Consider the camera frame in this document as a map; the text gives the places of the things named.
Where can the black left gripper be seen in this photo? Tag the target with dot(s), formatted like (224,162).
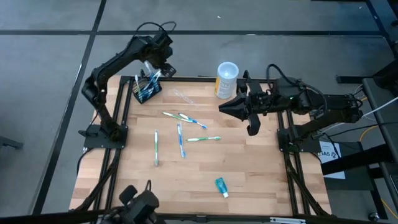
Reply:
(158,49)

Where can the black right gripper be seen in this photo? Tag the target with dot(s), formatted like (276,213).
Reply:
(258,104)

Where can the blue white toothbrush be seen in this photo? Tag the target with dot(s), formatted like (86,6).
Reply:
(181,140)
(148,68)
(194,121)

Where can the clear plastic wrapper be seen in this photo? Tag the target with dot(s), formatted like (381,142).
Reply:
(185,98)

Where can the green white toothbrush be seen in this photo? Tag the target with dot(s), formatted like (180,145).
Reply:
(174,116)
(203,138)

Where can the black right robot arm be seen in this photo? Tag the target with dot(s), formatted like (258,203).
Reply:
(329,104)

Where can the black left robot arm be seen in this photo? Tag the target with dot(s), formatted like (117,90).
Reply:
(102,67)

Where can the white wipes canister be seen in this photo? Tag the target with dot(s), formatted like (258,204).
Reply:
(226,77)

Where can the black clamp knob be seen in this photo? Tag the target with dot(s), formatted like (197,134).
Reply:
(246,75)

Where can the white paper sign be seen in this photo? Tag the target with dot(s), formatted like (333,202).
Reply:
(332,161)

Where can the black bulky device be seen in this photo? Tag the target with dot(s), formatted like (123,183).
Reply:
(140,205)

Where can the black side desk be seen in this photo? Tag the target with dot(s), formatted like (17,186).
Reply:
(382,130)

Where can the black metal beam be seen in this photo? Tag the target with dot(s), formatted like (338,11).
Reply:
(382,25)

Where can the office chair base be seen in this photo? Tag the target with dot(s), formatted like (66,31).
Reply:
(11,143)

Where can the castor wheel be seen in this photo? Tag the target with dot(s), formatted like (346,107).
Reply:
(373,216)

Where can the black rig crossbar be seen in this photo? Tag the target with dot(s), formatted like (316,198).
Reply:
(46,217)

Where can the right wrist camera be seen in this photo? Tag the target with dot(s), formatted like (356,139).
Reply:
(255,88)

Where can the black table frame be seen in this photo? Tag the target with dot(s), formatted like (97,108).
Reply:
(199,79)

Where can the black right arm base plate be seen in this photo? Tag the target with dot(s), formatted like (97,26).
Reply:
(298,147)

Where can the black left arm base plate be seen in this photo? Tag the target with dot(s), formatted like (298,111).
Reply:
(93,143)

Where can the silver frame bracket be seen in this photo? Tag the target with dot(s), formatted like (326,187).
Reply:
(287,220)

